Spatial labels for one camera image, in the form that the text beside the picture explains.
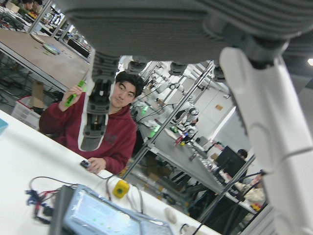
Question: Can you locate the brown topped work table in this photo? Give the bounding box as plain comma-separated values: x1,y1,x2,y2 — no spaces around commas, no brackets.
0,29,91,92

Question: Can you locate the white plastic crate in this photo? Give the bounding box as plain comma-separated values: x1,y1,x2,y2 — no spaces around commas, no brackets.
11,96,41,130

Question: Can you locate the person in red hoodie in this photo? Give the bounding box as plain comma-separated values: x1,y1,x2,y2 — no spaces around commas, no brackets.
39,72,145,176

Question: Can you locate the round grey green disc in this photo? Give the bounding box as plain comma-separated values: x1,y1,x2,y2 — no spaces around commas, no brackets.
43,43,61,55

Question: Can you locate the brown cardboard box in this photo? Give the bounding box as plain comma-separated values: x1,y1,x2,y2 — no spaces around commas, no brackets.
30,81,46,109

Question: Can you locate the red blue wire bundle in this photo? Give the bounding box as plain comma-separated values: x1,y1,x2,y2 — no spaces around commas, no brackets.
24,176,77,225

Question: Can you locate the light blue plastic bin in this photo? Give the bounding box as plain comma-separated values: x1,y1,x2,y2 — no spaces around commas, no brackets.
0,117,9,135

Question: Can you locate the grey blue teach pendant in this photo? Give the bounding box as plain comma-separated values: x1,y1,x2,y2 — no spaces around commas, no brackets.
50,185,177,235

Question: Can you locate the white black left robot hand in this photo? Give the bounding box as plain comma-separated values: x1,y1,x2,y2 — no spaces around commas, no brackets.
52,0,313,235

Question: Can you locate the yellow emergency stop button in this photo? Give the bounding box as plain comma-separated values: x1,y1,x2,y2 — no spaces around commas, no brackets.
112,180,131,200

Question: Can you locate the green plastic object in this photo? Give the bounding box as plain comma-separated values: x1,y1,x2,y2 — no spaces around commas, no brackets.
64,80,87,108

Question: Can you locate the black computer monitor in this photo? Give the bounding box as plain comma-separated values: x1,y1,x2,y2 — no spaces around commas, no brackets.
216,145,246,179

